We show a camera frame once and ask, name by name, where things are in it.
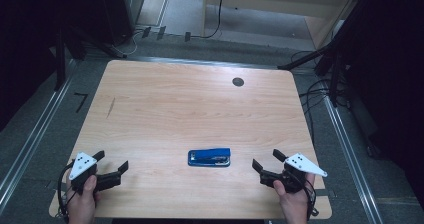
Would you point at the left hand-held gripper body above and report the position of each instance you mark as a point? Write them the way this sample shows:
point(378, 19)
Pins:
point(81, 164)

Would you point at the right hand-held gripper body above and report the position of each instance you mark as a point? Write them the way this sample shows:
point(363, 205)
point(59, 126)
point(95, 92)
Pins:
point(303, 164)

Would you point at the blue stapler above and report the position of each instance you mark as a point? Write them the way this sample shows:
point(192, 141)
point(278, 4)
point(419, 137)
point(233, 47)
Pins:
point(209, 156)

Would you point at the person's right hand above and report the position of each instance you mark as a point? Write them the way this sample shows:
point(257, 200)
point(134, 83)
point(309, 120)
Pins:
point(296, 207)

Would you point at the person's left hand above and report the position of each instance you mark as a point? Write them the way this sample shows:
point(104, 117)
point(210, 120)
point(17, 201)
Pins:
point(81, 207)

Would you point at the black metal stand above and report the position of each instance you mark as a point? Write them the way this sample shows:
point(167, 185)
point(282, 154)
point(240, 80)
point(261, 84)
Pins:
point(60, 60)
point(335, 70)

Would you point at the dark cabinet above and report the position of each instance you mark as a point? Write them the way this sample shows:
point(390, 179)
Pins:
point(120, 10)

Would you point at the light wooden furniture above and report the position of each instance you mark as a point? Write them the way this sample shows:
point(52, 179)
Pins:
point(266, 0)

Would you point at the metal floor rail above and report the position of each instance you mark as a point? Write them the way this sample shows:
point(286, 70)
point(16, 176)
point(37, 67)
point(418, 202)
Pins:
point(350, 157)
point(33, 140)

